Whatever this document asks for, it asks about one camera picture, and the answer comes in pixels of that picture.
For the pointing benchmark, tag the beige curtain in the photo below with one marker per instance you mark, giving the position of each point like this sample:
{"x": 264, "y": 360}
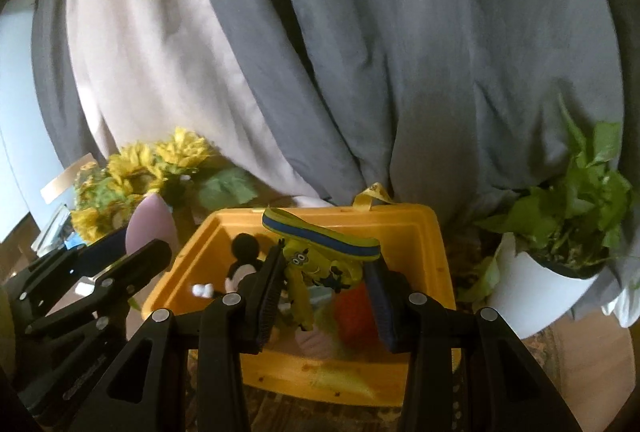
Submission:
{"x": 140, "y": 37}

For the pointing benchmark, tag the patterned table mat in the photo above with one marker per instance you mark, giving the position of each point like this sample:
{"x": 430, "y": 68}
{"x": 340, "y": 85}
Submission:
{"x": 465, "y": 262}

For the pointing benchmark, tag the pale flat board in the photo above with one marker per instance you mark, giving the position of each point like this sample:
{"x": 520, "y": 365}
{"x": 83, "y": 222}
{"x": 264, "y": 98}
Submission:
{"x": 65, "y": 179}

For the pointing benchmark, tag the green pothos plant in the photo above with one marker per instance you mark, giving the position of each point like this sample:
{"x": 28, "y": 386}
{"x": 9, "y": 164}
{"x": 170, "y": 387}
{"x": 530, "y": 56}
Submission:
{"x": 570, "y": 207}

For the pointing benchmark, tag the black mouse plush toy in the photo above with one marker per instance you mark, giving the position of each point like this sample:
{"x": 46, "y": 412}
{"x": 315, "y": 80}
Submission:
{"x": 245, "y": 268}

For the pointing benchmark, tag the pink oval plush toy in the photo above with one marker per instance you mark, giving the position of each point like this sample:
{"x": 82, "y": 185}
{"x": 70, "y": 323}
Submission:
{"x": 150, "y": 224}

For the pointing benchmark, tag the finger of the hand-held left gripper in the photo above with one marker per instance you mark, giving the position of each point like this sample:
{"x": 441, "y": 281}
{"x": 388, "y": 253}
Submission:
{"x": 145, "y": 262}
{"x": 102, "y": 254}

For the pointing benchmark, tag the artificial sunflower bouquet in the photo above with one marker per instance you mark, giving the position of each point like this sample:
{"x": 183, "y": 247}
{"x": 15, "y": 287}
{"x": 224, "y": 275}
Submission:
{"x": 135, "y": 172}

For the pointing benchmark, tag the yellow banana plush toy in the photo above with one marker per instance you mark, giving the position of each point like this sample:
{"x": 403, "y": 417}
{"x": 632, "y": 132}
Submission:
{"x": 302, "y": 262}

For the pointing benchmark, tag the yellow plastic storage box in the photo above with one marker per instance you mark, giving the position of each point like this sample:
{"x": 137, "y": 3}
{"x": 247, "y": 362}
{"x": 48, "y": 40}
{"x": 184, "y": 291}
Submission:
{"x": 425, "y": 232}

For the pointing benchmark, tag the grey curtain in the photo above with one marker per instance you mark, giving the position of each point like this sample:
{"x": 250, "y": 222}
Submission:
{"x": 400, "y": 37}

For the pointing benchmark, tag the orange plush toy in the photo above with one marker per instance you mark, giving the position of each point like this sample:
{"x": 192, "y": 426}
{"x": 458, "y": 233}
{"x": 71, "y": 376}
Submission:
{"x": 355, "y": 314}

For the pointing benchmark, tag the small pink plush toy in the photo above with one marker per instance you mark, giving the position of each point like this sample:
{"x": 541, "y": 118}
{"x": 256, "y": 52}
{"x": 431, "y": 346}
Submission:
{"x": 315, "y": 343}

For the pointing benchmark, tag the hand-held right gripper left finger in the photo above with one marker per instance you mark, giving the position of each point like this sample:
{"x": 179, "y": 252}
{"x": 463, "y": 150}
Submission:
{"x": 270, "y": 302}

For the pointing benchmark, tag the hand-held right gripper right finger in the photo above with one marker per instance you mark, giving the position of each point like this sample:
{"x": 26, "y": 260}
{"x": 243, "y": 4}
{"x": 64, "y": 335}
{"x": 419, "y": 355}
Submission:
{"x": 382, "y": 312}

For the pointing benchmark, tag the white ribbed plant pot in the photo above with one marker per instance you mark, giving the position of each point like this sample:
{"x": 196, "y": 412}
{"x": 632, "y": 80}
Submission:
{"x": 530, "y": 297}

